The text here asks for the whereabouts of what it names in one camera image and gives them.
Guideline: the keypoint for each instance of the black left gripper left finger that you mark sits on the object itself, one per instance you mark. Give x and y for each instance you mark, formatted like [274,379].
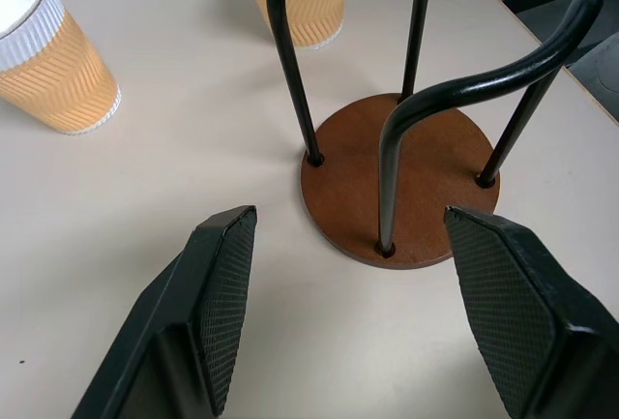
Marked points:
[193,322]

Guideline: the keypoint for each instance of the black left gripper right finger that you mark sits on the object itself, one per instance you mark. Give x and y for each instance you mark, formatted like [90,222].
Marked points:
[522,312]

